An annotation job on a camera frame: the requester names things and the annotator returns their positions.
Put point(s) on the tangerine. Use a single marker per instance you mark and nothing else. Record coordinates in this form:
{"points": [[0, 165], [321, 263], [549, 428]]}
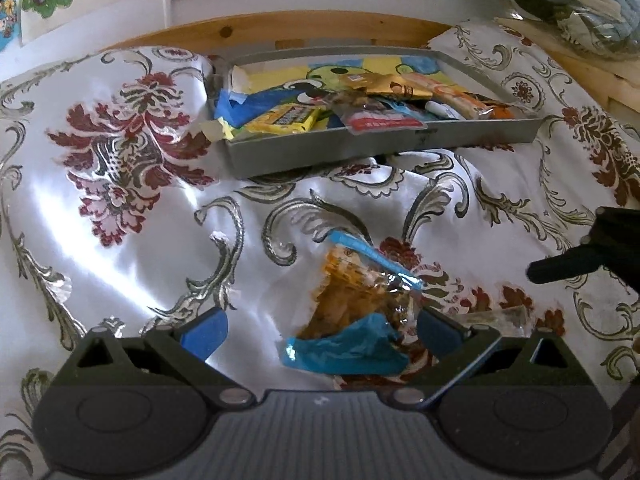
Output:
{"points": [[501, 112]]}

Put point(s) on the long rice cracker pack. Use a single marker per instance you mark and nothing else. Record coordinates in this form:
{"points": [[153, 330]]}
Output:
{"points": [[452, 95]]}

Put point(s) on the grey metal tray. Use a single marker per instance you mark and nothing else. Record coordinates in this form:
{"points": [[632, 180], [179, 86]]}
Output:
{"points": [[375, 152]]}

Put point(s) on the yellow snack packet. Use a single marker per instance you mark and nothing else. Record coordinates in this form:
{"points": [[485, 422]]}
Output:
{"points": [[282, 119]]}

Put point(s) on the small clear snack packet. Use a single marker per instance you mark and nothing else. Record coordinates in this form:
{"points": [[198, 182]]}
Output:
{"points": [[495, 320]]}

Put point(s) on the golden snack packet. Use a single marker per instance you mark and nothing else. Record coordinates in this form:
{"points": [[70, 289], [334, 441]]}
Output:
{"points": [[407, 89], [362, 81]]}

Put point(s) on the wooden bed frame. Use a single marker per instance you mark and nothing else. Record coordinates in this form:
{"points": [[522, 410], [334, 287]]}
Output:
{"points": [[300, 25]]}

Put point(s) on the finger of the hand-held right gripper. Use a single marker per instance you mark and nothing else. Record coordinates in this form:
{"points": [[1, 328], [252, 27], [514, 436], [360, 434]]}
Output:
{"points": [[560, 266]]}

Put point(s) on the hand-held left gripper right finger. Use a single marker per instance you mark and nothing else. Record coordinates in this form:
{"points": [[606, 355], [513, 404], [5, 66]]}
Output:
{"points": [[441, 335]]}

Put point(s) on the red white snack packet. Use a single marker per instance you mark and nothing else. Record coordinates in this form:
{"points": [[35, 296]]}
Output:
{"points": [[380, 121]]}

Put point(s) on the floral white cloth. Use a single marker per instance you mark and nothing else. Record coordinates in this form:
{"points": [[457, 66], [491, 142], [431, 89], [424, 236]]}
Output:
{"points": [[125, 185]]}

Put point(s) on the light blue snack packet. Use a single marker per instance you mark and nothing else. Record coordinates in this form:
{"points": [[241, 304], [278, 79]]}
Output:
{"points": [[410, 110]]}

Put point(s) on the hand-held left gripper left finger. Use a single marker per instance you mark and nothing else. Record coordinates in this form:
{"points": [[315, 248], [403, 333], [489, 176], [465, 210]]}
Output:
{"points": [[205, 334]]}

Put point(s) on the clear packet with blue ends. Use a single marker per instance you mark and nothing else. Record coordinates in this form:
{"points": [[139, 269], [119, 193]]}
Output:
{"points": [[345, 310]]}

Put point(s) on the orange-haired figure wall poster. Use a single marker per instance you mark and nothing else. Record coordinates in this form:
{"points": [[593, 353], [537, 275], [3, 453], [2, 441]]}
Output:
{"points": [[9, 22]]}

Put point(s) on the painted frog paper liner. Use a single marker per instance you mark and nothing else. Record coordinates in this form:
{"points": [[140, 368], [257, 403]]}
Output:
{"points": [[280, 77]]}

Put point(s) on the plastic bag of clothes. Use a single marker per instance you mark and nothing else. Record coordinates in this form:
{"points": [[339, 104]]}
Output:
{"points": [[565, 0]]}

